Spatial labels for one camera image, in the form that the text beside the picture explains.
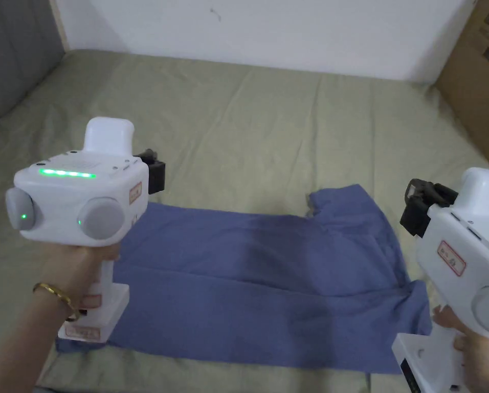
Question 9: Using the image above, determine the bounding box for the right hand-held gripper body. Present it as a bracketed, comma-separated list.
[391, 167, 489, 393]

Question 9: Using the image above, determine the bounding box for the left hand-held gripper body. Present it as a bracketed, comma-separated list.
[5, 117, 166, 341]

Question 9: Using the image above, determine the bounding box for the person's left forearm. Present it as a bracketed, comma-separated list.
[0, 281, 82, 393]

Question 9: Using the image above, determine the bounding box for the person's left hand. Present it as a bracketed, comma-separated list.
[43, 244, 121, 321]

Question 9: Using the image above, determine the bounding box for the person's right hand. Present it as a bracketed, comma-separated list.
[431, 304, 489, 393]

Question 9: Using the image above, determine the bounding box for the grey padded headboard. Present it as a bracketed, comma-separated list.
[0, 0, 66, 135]

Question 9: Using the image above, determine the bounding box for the brown cardboard carton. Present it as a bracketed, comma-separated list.
[434, 0, 489, 173]

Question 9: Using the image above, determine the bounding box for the bed with pale green sheet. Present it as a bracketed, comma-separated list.
[0, 49, 489, 393]

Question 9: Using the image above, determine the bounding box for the blue shirt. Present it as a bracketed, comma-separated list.
[55, 184, 434, 376]

